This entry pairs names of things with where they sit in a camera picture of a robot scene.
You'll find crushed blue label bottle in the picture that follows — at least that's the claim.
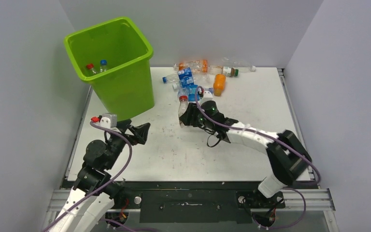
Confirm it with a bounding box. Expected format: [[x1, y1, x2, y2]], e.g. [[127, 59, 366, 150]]
[[177, 85, 214, 102]]

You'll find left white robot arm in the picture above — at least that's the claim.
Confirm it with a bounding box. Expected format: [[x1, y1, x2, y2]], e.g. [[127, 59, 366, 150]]
[[43, 116, 151, 232]]

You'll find green-red label bottle rear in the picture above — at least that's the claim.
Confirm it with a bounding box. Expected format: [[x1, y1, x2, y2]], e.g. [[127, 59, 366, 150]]
[[208, 65, 257, 77]]

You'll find orange label bottle rear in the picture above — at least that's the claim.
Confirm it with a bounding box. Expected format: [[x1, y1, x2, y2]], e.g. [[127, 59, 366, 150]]
[[173, 59, 208, 73]]

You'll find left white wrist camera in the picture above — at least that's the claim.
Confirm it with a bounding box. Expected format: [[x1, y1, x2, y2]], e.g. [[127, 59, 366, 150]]
[[90, 113, 117, 129]]

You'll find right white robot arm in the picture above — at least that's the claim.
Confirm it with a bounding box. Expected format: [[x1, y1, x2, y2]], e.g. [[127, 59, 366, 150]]
[[178, 100, 312, 207]]

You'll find Pepsi bottle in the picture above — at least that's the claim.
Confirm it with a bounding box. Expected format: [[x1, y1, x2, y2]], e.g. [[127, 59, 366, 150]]
[[100, 59, 109, 72]]

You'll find aluminium frame rail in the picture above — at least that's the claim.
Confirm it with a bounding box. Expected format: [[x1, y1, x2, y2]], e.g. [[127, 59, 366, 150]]
[[282, 188, 336, 211]]

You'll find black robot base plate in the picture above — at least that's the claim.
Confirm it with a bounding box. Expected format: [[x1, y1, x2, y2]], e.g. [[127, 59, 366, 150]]
[[105, 181, 285, 224]]

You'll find green plastic bin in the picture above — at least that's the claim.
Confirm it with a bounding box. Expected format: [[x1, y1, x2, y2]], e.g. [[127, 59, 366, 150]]
[[64, 17, 155, 120]]

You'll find small red-cap bottle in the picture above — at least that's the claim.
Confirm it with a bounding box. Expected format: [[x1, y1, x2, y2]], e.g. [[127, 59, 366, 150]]
[[178, 95, 188, 128]]

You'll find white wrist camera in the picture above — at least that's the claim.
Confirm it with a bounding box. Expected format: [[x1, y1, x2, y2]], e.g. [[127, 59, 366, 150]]
[[90, 113, 117, 129], [200, 91, 213, 101]]

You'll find blue label clear bottle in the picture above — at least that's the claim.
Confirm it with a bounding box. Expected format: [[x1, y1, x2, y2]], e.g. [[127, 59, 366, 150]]
[[162, 68, 210, 90]]

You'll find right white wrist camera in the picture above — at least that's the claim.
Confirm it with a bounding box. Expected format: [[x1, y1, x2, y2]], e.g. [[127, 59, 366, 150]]
[[200, 91, 213, 101]]

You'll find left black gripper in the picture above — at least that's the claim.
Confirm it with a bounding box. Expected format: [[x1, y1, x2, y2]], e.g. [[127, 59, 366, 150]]
[[105, 119, 150, 169]]

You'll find orange bottle barcode label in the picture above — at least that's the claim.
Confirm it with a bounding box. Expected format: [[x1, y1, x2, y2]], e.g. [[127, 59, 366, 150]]
[[213, 74, 226, 97]]

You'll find red label clear bottle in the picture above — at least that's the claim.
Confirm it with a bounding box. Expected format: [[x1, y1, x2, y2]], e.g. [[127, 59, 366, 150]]
[[86, 63, 98, 76]]

